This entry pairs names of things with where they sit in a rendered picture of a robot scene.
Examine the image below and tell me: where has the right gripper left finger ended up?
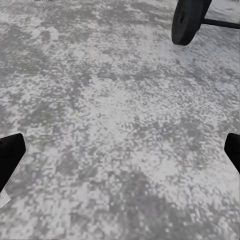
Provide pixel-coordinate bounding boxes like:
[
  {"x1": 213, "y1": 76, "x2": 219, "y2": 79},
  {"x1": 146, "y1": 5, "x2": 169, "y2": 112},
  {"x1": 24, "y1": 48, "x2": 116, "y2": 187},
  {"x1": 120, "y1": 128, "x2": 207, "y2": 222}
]
[{"x1": 0, "y1": 133, "x2": 26, "y2": 193}]

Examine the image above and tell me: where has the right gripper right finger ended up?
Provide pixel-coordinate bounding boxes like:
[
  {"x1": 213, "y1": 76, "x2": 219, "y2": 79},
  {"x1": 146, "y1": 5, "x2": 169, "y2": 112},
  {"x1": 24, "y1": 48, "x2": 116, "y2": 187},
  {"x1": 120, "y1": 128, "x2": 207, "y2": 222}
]
[{"x1": 224, "y1": 132, "x2": 240, "y2": 173}]

